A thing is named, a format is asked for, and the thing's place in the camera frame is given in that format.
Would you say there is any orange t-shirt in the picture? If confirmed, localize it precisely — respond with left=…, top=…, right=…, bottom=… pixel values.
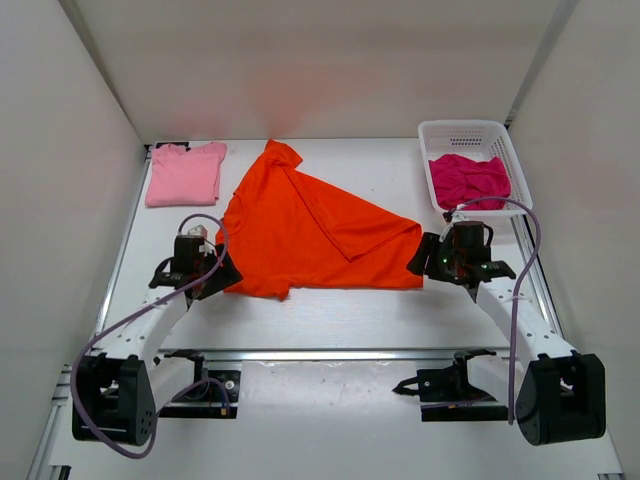
left=216, top=140, right=423, bottom=300

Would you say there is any light pink t-shirt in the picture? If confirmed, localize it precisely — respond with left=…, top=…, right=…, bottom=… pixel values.
left=145, top=142, right=227, bottom=208

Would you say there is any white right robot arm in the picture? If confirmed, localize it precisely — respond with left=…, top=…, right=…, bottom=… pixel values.
left=393, top=221, right=606, bottom=446

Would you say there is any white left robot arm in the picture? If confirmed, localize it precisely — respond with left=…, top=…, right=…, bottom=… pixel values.
left=71, top=226, right=242, bottom=447

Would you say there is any magenta t-shirt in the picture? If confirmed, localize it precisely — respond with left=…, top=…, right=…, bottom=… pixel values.
left=429, top=154, right=511, bottom=210

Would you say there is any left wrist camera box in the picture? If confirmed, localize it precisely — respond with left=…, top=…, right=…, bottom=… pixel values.
left=187, top=225, right=208, bottom=240

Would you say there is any aluminium table edge rail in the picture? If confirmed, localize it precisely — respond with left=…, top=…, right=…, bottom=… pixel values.
left=178, top=348, right=463, bottom=363

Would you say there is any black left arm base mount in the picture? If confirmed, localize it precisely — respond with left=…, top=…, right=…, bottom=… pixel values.
left=159, top=350, right=242, bottom=420

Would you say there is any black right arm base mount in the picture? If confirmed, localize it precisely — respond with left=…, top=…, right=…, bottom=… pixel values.
left=392, top=349, right=508, bottom=422

